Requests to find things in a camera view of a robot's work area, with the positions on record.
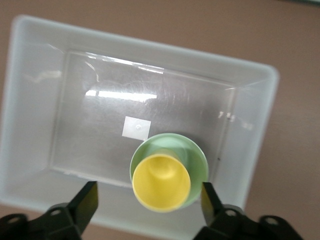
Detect mint green bowl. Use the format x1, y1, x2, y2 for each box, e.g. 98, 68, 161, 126
129, 132, 210, 210

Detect yellow plastic cup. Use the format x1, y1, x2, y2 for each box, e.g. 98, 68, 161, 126
131, 153, 192, 214

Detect white square sticker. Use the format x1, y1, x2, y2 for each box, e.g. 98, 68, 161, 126
122, 115, 152, 141

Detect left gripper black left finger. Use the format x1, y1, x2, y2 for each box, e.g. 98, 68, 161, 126
0, 181, 99, 240

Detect clear plastic storage box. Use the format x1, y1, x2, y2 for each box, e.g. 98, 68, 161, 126
0, 14, 280, 240

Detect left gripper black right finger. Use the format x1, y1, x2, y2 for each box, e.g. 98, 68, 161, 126
193, 181, 305, 240

